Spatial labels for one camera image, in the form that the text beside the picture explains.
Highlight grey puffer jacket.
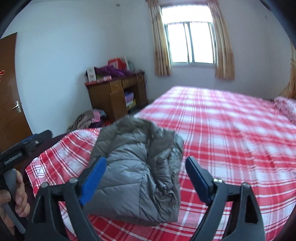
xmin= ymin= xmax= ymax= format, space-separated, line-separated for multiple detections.
xmin=84 ymin=116 xmax=184 ymax=226

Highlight clothes pile on floor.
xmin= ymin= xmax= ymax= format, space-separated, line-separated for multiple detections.
xmin=67 ymin=109 xmax=107 ymax=132

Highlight left hand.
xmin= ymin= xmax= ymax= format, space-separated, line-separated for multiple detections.
xmin=1 ymin=168 xmax=30 ymax=235

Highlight brown wooden door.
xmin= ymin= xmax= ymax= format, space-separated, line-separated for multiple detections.
xmin=0 ymin=33 xmax=32 ymax=152

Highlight red plaid bed sheet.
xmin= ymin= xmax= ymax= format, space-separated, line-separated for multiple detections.
xmin=26 ymin=86 xmax=295 ymax=240

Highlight wooden desk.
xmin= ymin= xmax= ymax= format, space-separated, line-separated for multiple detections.
xmin=85 ymin=71 xmax=148 ymax=122

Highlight white carton on desk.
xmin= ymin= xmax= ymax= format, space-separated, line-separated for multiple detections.
xmin=86 ymin=67 xmax=96 ymax=82

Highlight pink folded quilt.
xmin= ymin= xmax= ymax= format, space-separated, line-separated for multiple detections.
xmin=274 ymin=96 xmax=296 ymax=125

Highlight flat red box on desk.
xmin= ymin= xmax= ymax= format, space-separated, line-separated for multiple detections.
xmin=84 ymin=75 xmax=112 ymax=86

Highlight purple garment on desk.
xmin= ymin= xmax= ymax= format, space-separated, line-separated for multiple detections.
xmin=94 ymin=65 xmax=132 ymax=78

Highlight stacked boxes under desk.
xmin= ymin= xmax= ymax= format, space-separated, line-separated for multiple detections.
xmin=125 ymin=92 xmax=137 ymax=110

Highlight right beige curtain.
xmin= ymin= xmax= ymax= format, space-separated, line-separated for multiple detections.
xmin=207 ymin=1 xmax=235 ymax=80

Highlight beige curtain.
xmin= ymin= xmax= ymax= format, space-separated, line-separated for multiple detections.
xmin=146 ymin=0 xmax=171 ymax=77
xmin=207 ymin=1 xmax=235 ymax=80

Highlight left beige curtain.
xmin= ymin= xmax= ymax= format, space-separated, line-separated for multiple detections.
xmin=146 ymin=0 xmax=171 ymax=77

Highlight centre window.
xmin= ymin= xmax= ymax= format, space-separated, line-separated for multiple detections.
xmin=161 ymin=4 xmax=217 ymax=65

